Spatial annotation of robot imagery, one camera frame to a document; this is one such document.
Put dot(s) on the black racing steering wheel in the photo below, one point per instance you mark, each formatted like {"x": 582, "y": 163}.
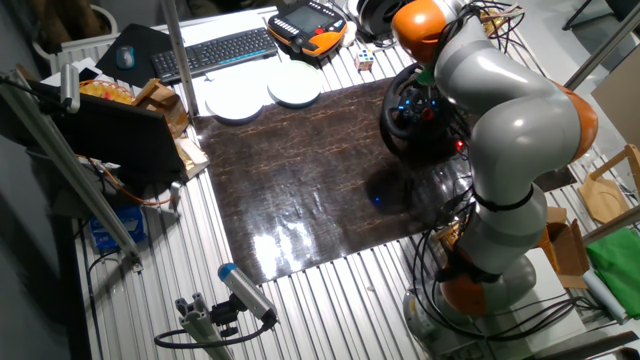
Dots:
{"x": 386, "y": 117}

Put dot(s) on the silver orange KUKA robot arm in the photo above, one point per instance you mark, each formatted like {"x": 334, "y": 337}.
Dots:
{"x": 520, "y": 130}

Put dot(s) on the black steering wheel base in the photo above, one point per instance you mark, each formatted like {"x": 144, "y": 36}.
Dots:
{"x": 440, "y": 147}

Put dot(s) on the dark brown marble mat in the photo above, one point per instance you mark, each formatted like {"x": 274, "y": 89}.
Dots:
{"x": 300, "y": 175}

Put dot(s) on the white plate with green rim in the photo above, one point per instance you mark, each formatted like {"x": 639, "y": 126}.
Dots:
{"x": 295, "y": 84}

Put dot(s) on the white round plate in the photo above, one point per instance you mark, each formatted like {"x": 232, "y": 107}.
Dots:
{"x": 234, "y": 102}
{"x": 240, "y": 74}

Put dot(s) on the Rubik's cube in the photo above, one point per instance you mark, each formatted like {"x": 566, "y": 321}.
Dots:
{"x": 364, "y": 59}

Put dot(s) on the white yellow packet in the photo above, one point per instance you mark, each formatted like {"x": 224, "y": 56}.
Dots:
{"x": 192, "y": 155}

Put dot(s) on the orange black teach pendant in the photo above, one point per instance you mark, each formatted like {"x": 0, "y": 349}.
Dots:
{"x": 305, "y": 22}

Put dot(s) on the black computer keyboard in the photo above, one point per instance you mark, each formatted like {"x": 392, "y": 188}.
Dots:
{"x": 215, "y": 52}

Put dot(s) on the black filament spool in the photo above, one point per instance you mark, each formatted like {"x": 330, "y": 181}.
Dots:
{"x": 377, "y": 15}

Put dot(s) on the black laptop screen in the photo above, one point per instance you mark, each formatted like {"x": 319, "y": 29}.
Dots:
{"x": 120, "y": 135}

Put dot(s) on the blue tissue pack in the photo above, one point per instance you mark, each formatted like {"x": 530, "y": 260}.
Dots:
{"x": 117, "y": 230}

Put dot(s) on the black mouse pad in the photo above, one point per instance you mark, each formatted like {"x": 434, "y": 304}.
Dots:
{"x": 145, "y": 45}

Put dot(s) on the blue grey computer mouse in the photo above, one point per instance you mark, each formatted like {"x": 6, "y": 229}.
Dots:
{"x": 125, "y": 57}

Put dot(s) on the gold shiny object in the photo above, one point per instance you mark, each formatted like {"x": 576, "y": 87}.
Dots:
{"x": 492, "y": 22}

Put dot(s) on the open brown cardboard box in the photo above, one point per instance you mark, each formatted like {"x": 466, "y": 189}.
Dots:
{"x": 567, "y": 250}

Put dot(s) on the small white box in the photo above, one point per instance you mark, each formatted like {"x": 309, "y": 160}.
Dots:
{"x": 82, "y": 65}

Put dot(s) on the wooden plate stand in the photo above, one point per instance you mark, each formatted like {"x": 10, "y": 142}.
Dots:
{"x": 602, "y": 197}

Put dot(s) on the white paper roll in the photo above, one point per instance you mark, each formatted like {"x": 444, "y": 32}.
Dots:
{"x": 602, "y": 295}

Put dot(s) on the brown cardboard panel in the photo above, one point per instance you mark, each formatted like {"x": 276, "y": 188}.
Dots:
{"x": 620, "y": 105}

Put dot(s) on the green cloth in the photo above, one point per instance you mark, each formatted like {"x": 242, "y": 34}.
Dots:
{"x": 620, "y": 270}

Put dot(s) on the black office chair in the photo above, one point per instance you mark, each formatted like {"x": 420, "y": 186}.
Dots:
{"x": 625, "y": 6}

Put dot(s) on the silver camera with blue cap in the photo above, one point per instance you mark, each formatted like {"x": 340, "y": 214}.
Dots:
{"x": 245, "y": 290}

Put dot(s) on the black camera ball mount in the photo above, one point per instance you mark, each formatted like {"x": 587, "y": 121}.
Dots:
{"x": 225, "y": 315}

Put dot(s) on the aluminium profile camera mount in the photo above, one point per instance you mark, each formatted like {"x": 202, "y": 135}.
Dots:
{"x": 197, "y": 325}

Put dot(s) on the aluminium profile post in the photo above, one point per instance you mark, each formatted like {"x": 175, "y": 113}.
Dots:
{"x": 177, "y": 55}
{"x": 600, "y": 50}

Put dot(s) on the slanted aluminium frame pole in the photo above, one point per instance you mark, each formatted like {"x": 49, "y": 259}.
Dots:
{"x": 65, "y": 160}

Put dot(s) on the silver depth camera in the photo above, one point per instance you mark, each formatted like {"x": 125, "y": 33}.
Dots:
{"x": 70, "y": 87}

